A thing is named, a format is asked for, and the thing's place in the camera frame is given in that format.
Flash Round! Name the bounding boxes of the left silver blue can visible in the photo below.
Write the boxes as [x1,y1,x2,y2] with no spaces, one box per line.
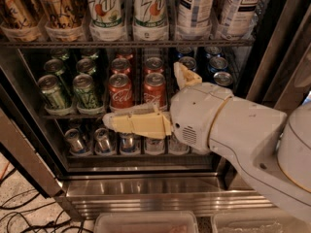
[65,129,86,153]

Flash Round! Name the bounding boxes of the steel fridge cabinet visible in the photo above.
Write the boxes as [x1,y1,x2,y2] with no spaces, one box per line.
[0,0,311,221]

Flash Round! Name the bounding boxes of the right clear plastic bin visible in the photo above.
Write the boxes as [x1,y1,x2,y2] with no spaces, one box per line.
[211,208,311,233]

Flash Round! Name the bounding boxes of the right Teas Tea bottle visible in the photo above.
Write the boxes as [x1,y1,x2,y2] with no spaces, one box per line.
[216,0,259,40]

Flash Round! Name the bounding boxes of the silver blue can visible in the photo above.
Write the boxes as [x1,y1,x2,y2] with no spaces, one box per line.
[94,128,113,154]
[65,129,86,153]
[120,133,135,153]

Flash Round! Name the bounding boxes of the front right Pepsi can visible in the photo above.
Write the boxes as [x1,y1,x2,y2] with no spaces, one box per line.
[213,72,233,89]

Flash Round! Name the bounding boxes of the middle water bottle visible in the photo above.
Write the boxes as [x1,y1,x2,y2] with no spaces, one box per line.
[168,134,190,155]

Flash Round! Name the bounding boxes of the left 7UP can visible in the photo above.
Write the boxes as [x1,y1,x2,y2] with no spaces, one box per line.
[87,0,124,41]

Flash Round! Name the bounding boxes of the green can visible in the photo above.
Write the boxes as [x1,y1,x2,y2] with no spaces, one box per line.
[73,74,103,110]
[38,75,72,110]

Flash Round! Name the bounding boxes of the middle silver blue can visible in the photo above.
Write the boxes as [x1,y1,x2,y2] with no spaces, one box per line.
[94,128,113,154]

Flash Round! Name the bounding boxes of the top wire shelf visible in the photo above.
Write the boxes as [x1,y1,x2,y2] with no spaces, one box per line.
[0,39,255,49]

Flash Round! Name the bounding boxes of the front left green can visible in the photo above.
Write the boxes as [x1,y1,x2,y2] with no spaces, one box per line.
[38,75,72,110]

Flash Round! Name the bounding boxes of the left clear plastic bin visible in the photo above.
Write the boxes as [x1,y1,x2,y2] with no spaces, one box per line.
[94,211,199,233]

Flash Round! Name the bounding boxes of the right 7UP can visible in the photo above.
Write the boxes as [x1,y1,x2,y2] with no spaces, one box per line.
[133,0,168,41]

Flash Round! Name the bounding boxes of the front left Coca-Cola can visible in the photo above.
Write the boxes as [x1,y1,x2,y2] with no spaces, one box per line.
[108,74,134,109]

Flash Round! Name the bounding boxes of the left Teas Tea bottle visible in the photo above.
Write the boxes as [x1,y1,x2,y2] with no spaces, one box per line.
[177,0,213,40]

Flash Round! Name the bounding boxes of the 7up can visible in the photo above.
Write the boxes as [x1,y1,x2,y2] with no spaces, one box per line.
[133,0,168,41]
[87,0,124,41]

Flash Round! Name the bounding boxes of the black floor cables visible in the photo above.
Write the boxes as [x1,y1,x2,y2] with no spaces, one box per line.
[0,167,95,233]

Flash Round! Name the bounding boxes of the clear plastic bin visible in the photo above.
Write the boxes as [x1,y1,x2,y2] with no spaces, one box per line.
[211,208,311,233]
[94,211,199,233]

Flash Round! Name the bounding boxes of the orange lacroix can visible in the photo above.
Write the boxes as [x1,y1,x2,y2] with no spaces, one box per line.
[40,0,85,42]
[0,0,43,42]

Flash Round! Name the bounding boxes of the front right Coca-Cola can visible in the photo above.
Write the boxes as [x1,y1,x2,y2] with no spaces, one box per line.
[143,73,166,107]

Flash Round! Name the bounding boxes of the right silver blue can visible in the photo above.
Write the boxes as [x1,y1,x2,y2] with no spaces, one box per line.
[120,133,135,153]

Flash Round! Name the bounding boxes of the water bottle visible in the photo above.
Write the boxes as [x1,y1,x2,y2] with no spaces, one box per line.
[168,134,190,155]
[145,138,165,155]

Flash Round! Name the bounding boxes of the glass fridge door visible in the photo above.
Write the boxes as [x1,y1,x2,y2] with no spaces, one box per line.
[246,0,311,114]

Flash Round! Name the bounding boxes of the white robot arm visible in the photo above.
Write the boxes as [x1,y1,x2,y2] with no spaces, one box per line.
[103,62,311,222]

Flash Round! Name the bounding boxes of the left water bottle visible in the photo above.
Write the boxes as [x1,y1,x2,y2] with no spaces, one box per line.
[145,138,165,155]

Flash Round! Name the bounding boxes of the front right green can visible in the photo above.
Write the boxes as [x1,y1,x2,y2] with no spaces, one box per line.
[73,74,103,110]

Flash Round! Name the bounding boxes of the teas tea bottle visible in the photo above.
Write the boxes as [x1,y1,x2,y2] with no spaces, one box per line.
[177,0,213,40]
[216,0,259,40]

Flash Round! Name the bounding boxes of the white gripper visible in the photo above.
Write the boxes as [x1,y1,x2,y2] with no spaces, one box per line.
[102,62,233,153]

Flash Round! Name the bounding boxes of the coca-cola can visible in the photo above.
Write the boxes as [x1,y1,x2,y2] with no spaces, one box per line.
[108,74,134,109]
[143,73,166,107]

